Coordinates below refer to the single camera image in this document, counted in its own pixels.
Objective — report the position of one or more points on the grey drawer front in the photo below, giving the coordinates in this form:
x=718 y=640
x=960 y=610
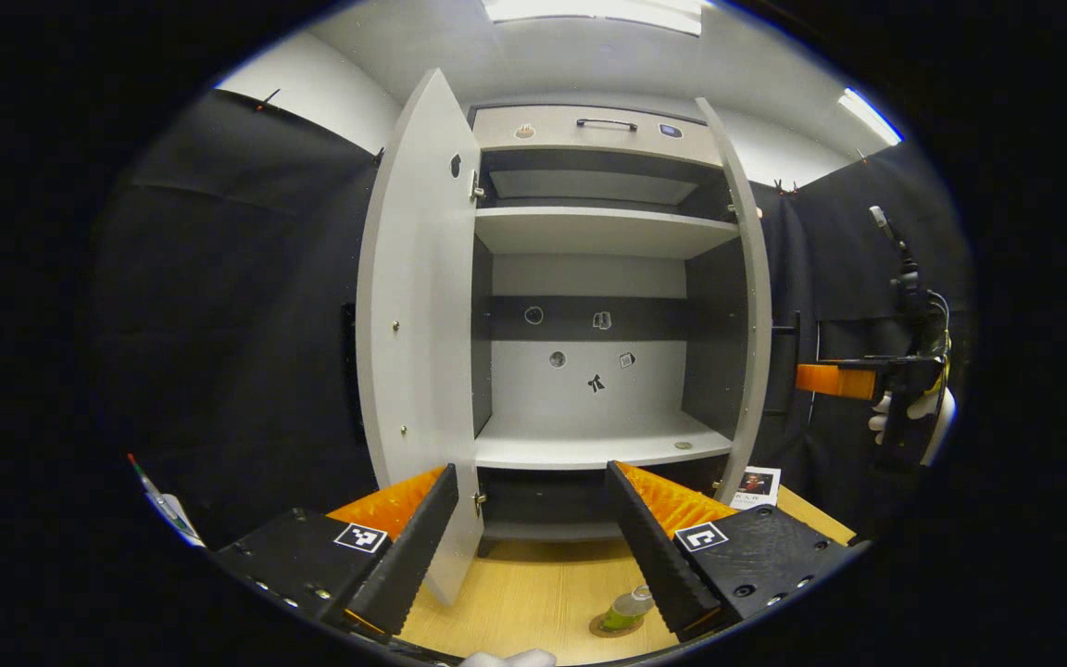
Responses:
x=589 y=139

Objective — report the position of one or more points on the small ceiling light panel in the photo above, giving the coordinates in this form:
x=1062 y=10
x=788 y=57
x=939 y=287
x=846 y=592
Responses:
x=867 y=116

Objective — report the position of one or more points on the black backdrop cloth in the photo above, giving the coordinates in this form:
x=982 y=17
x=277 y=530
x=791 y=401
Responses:
x=237 y=324

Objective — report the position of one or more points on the large ceiling light panel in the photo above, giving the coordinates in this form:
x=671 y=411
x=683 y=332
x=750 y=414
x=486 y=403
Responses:
x=589 y=14

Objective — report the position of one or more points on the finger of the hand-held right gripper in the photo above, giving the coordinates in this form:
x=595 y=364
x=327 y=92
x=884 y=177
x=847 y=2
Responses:
x=834 y=381

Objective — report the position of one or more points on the grey cabinet door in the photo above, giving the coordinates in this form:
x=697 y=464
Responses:
x=758 y=324
x=418 y=324

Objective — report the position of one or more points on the green label plastic bottle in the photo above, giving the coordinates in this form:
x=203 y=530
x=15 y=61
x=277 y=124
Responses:
x=624 y=611

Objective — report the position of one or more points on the white book with photo cover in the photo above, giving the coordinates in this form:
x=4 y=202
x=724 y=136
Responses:
x=756 y=486

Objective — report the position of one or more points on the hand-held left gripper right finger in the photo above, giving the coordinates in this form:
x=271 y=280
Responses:
x=654 y=556

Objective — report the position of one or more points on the round brown coaster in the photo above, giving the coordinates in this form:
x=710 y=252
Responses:
x=603 y=630

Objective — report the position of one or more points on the grey wooden cabinet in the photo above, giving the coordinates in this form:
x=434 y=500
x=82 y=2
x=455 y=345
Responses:
x=714 y=324

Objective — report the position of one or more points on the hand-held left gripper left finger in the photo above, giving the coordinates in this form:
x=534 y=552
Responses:
x=408 y=556

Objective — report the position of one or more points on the white cabinet shelf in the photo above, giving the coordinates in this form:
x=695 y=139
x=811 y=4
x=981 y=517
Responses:
x=589 y=232
x=580 y=445

